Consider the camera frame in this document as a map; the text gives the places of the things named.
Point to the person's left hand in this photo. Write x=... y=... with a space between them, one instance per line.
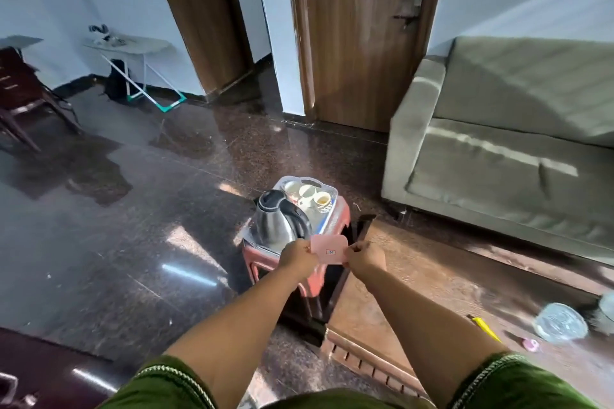
x=298 y=260

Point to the person's right hand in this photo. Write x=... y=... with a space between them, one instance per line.
x=367 y=260

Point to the white scalloped rim cup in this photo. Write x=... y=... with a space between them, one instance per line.
x=322 y=201

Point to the tall white mug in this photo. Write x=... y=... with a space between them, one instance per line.
x=307 y=192

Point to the white perforated plastic basket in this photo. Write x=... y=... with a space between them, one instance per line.
x=312 y=182

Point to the yellow stick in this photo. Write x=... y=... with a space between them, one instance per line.
x=487 y=329

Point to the pink bottle cap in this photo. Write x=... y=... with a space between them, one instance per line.
x=530 y=344

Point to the clear glass tumbler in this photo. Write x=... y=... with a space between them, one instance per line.
x=560 y=322

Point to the black mesh cup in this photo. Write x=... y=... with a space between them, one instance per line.
x=600 y=328

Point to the person's right forearm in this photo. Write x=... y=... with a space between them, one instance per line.
x=427 y=332

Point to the person's left forearm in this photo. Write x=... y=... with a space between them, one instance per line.
x=235 y=341

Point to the dark wooden coffee table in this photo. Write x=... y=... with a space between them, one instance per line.
x=431 y=289

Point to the person's green garment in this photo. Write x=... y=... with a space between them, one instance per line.
x=518 y=384

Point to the red plastic stool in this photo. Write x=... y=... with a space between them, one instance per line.
x=316 y=284

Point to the grey-green loveseat sofa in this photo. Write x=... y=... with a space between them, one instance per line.
x=503 y=159

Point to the brown wooden door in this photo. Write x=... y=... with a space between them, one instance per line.
x=201 y=15
x=360 y=39

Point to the black bag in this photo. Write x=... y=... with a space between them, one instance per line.
x=116 y=83

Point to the dark glossy furniture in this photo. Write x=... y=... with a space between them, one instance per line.
x=48 y=375

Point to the small black white object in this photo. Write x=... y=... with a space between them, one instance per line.
x=103 y=34

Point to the dark brown chair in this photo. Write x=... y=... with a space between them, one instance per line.
x=19 y=87

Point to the teal and white rack frame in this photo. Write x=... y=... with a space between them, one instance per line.
x=127 y=44

